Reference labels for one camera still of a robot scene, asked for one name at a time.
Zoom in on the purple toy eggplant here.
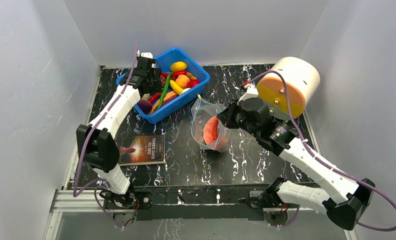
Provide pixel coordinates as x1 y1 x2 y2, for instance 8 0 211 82
137 99 153 114

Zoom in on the toy watermelon slice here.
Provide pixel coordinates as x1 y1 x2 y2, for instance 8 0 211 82
203 116 219 145

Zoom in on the clear zip top bag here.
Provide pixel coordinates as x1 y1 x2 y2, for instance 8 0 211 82
191 95 230 152

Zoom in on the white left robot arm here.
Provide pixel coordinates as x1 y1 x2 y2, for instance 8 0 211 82
73 52 161 208

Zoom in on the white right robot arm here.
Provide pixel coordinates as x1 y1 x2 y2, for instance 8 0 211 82
217 90 374 231

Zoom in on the green toy bean pod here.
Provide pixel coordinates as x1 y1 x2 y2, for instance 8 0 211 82
157 72 173 109

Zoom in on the red toy chili pepper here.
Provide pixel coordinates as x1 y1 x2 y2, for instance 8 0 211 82
161 70 187 80

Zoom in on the yellow toy banana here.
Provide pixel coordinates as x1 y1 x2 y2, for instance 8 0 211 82
169 80 183 95

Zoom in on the yellow toy lemon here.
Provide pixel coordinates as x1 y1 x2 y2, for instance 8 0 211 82
170 61 188 73

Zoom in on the orange toy peach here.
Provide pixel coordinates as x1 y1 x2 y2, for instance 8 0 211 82
175 74 190 89

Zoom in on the blue plastic bin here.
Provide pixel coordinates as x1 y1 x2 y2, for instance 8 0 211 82
111 48 210 124

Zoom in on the red toy tomato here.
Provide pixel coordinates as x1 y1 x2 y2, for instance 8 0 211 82
187 79 200 88

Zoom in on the cream cylinder with coloured face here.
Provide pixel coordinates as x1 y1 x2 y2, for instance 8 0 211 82
256 56 320 121

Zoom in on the three days to see book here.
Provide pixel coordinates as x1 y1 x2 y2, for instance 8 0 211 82
118 135 166 166

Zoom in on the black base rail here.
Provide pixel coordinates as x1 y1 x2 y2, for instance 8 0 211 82
100 185 289 223

